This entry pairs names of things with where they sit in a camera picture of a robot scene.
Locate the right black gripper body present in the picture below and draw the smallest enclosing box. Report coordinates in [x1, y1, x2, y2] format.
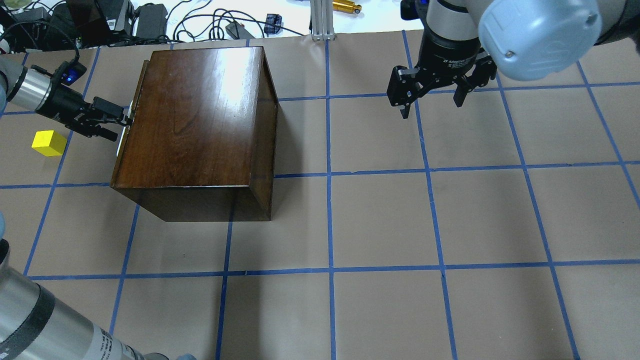
[414, 65, 465, 94]

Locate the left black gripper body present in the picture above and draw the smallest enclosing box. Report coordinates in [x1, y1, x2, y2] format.
[47, 89, 96, 137]

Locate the yellow block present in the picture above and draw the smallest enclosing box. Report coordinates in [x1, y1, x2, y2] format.
[30, 130, 67, 157]

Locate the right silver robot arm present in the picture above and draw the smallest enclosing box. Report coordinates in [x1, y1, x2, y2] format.
[386, 0, 640, 118]

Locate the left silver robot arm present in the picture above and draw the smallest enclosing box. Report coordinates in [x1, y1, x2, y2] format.
[0, 59, 166, 360]

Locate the metallic cylinder tool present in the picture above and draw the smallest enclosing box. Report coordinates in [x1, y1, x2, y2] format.
[332, 0, 362, 14]

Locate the dark wooden cabinet box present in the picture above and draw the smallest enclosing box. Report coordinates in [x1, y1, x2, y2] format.
[110, 47, 279, 223]

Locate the black power adapter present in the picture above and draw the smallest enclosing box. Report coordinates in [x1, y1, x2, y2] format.
[135, 3, 169, 39]

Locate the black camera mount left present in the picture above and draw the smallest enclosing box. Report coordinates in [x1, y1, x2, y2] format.
[49, 60, 87, 96]

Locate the black braided cable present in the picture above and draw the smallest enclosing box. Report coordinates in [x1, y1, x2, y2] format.
[0, 17, 82, 66]

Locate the aluminium frame post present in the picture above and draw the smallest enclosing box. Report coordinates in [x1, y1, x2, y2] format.
[310, 0, 336, 42]

